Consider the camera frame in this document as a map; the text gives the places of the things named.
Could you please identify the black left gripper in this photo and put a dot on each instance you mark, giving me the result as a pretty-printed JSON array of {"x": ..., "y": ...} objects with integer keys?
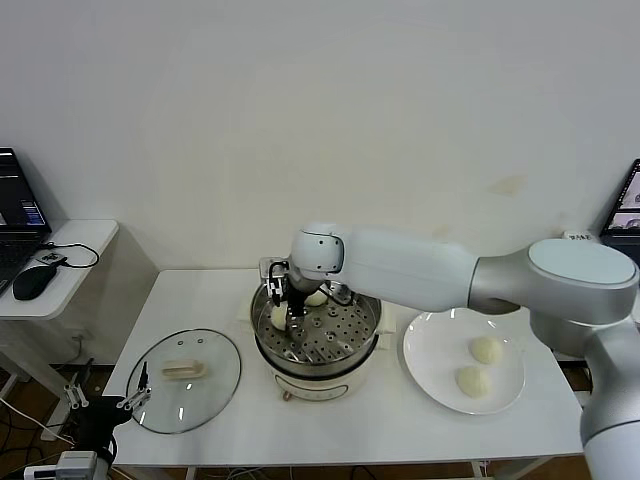
[{"x": 102, "y": 420}]

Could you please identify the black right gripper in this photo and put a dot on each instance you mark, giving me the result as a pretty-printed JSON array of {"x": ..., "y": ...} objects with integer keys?
[{"x": 297, "y": 302}]

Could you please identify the white steamed baozi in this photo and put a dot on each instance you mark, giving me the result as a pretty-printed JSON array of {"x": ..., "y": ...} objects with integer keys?
[
  {"x": 485, "y": 349},
  {"x": 472, "y": 381},
  {"x": 278, "y": 317},
  {"x": 316, "y": 300}
]

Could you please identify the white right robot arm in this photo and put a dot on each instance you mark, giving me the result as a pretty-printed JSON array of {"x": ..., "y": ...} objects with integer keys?
[{"x": 410, "y": 265}]

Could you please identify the stainless steel steamer basket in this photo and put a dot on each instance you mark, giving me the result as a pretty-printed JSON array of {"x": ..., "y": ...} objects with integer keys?
[{"x": 340, "y": 330}]

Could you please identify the cream electric cooker base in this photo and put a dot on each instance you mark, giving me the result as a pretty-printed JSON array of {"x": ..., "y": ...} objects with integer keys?
[{"x": 310, "y": 387}]

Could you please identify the black computer mouse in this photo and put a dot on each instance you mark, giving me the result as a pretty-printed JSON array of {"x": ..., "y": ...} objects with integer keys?
[{"x": 32, "y": 285}]

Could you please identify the white side table with mouse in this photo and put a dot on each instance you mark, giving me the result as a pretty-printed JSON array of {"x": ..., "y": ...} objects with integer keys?
[{"x": 85, "y": 240}]

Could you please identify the white round plate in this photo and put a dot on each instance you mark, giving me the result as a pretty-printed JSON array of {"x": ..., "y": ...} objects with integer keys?
[{"x": 435, "y": 360}]

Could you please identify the black laptop with dark screen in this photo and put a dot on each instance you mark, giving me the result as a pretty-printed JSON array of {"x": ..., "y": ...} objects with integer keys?
[{"x": 20, "y": 210}]

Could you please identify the small white printed label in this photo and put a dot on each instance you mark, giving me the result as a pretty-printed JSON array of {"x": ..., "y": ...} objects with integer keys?
[{"x": 580, "y": 237}]

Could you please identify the black laptop with light screen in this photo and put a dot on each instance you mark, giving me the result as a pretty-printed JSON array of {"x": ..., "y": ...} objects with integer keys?
[{"x": 625, "y": 200}]

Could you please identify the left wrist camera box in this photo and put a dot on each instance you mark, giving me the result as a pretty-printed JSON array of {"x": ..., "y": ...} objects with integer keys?
[{"x": 70, "y": 465}]

